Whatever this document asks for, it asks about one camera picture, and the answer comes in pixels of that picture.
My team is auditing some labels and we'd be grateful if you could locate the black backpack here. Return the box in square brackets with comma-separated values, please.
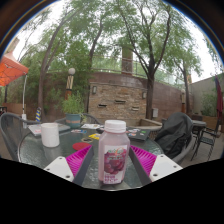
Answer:
[154, 112, 194, 159]

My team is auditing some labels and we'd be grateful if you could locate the black metal chair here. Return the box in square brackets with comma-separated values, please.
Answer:
[191, 119, 222, 162]

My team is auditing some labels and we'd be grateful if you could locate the yellow card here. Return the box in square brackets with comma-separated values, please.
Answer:
[88, 133, 101, 141]

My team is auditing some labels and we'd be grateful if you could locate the white sticker sheet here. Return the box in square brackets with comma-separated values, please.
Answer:
[80, 123, 101, 130]

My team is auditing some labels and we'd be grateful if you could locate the flat round red coaster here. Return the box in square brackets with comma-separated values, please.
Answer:
[72, 142, 93, 152]

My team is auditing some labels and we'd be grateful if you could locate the black laptop with stickers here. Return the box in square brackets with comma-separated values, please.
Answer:
[125, 126, 152, 141]

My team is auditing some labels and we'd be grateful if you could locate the pink juice bottle white cap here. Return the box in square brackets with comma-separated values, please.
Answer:
[97, 119, 131, 185]

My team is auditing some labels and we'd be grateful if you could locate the blue yellow striped cone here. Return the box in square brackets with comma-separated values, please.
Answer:
[35, 106, 43, 123]

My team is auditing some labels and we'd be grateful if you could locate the grey woven chair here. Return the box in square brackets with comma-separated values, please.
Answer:
[54, 112, 101, 126]
[154, 126, 198, 164]
[0, 112, 42, 161]

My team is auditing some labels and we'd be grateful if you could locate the white cup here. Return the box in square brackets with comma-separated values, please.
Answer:
[40, 122, 61, 148]

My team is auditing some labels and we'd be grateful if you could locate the silver laptop with stickers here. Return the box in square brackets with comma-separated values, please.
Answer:
[27, 122, 72, 137]

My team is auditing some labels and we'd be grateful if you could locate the green plant in teal pot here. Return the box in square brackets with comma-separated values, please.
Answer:
[61, 93, 86, 129]

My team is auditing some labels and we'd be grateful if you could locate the orange canopy tent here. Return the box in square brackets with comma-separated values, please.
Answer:
[0, 51, 30, 88]

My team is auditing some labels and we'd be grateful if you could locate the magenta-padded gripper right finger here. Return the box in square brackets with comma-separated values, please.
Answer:
[128, 144, 184, 187]

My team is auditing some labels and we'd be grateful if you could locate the lamp post with globe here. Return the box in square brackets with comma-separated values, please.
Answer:
[65, 67, 77, 100]

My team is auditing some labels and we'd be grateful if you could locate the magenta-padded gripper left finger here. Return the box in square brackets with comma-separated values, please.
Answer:
[43, 144, 96, 187]

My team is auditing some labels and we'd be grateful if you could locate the closed dark red umbrella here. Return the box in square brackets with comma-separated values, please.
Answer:
[214, 74, 224, 119]

